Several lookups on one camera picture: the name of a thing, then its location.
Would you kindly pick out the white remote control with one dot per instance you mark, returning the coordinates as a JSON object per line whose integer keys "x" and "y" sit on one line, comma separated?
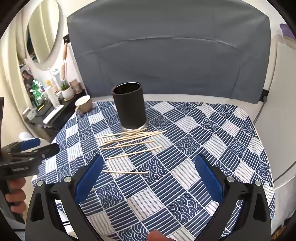
{"x": 53, "y": 114}

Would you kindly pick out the person's right hand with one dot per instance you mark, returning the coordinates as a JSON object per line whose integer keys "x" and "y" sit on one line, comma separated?
{"x": 156, "y": 236}

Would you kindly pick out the white bottle with blue cap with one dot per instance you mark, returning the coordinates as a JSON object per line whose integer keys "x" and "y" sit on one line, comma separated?
{"x": 56, "y": 77}

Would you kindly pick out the black side shelf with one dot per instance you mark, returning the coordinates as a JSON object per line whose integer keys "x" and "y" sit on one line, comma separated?
{"x": 67, "y": 113}

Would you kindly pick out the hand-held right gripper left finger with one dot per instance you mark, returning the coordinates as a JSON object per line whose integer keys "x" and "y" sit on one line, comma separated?
{"x": 90, "y": 180}

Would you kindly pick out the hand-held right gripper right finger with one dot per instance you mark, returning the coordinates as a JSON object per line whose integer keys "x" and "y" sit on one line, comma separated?
{"x": 209, "y": 183}

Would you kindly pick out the beige mug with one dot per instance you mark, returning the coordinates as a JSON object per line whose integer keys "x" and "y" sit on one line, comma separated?
{"x": 83, "y": 104}

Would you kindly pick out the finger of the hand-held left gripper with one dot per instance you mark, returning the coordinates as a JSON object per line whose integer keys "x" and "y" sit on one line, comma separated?
{"x": 49, "y": 149}
{"x": 30, "y": 143}

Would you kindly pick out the person's left hand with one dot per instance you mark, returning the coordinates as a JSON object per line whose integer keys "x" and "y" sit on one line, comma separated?
{"x": 16, "y": 192}

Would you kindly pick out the small plant in white pot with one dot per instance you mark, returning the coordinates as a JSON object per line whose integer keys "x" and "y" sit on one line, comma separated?
{"x": 67, "y": 92}

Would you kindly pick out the pink container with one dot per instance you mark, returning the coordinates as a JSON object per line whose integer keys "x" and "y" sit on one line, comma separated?
{"x": 75, "y": 87}

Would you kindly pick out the blue white patterned tablecloth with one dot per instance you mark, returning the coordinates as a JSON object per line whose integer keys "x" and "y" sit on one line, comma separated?
{"x": 175, "y": 162}

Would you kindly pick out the clear glass cup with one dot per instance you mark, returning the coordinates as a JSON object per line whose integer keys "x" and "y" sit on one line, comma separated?
{"x": 130, "y": 106}

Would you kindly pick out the white cabinet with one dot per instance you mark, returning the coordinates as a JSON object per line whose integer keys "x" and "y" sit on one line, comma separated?
{"x": 277, "y": 115}

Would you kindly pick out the white cylindrical bottle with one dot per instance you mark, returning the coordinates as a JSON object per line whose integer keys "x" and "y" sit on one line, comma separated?
{"x": 52, "y": 97}

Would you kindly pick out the round wall mirror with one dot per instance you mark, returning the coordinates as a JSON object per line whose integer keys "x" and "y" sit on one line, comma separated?
{"x": 44, "y": 30}

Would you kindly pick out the pile of wooden chopsticks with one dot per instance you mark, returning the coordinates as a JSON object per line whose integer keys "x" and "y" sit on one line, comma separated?
{"x": 129, "y": 143}

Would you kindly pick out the grey fabric backdrop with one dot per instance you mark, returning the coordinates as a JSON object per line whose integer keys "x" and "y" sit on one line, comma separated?
{"x": 171, "y": 55}

